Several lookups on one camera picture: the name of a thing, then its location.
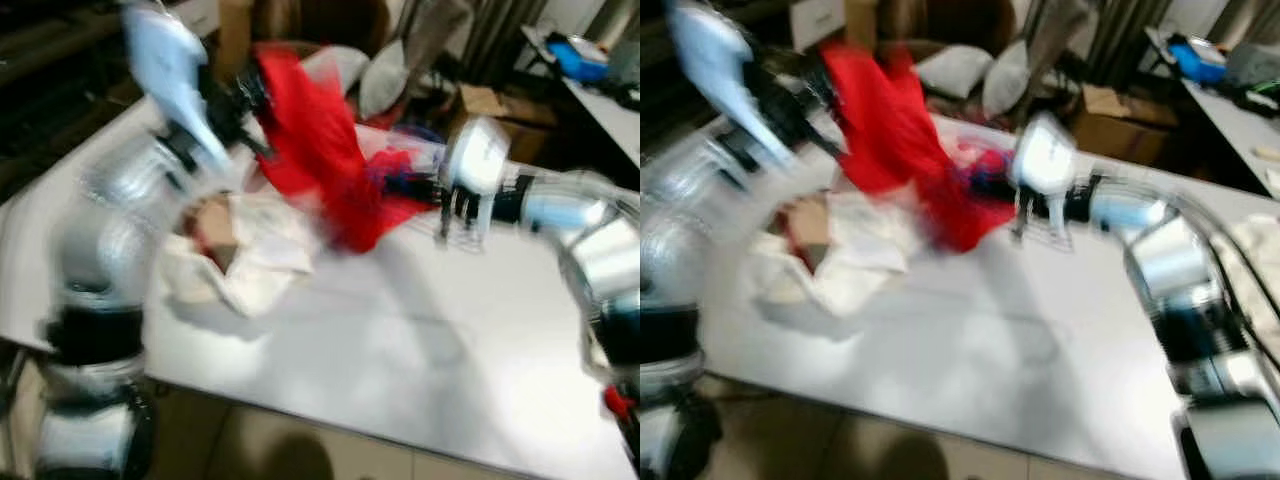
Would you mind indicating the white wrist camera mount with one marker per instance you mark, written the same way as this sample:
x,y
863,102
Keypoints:
x,y
478,155
170,70
715,60
1045,155

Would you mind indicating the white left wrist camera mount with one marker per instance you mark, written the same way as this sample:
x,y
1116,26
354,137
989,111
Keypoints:
x,y
715,60
170,70

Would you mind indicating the plain red shirt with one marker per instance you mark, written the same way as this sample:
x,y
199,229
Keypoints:
x,y
890,140
320,150

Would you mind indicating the brown cardboard box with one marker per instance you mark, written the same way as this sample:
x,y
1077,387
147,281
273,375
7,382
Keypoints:
x,y
1110,110
500,115

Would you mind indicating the cream crumpled garment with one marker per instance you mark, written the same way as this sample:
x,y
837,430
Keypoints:
x,y
270,260
850,270

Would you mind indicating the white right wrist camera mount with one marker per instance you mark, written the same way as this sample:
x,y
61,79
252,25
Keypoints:
x,y
1045,155
478,155

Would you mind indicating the blue bag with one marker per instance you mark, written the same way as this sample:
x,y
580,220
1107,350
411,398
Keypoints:
x,y
580,60
1200,62

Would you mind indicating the white side table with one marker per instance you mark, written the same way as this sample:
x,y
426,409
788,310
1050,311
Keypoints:
x,y
1230,130
610,115

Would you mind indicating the brown tub chair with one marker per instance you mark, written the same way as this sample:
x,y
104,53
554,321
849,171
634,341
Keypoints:
x,y
340,20
950,20

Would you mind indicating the grey pillow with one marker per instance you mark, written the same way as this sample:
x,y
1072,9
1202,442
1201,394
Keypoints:
x,y
955,70
345,65
385,80
1005,80

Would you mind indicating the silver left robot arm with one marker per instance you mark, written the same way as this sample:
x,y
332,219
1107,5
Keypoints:
x,y
95,260
670,260

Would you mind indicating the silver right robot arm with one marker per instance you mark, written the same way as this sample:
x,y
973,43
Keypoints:
x,y
1170,260
590,260

